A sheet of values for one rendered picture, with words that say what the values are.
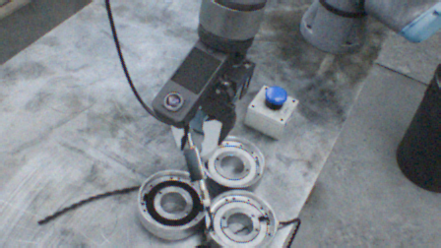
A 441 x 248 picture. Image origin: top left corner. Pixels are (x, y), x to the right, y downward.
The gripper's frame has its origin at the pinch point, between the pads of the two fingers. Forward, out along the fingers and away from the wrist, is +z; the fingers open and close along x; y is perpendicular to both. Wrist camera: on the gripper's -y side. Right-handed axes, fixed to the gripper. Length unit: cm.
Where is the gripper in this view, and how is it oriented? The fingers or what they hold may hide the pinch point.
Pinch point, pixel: (190, 151)
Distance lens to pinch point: 72.6
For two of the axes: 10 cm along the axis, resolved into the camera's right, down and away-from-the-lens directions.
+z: -2.1, 7.4, 6.3
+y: 4.5, -5.0, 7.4
